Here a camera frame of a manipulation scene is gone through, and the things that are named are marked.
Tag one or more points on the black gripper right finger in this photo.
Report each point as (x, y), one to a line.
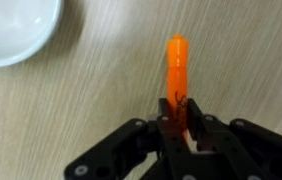
(247, 146)

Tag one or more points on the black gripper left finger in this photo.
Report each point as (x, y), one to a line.
(121, 146)

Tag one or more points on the orange marker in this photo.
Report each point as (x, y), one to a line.
(177, 73)

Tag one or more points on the white ceramic bowl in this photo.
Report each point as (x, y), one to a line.
(11, 30)

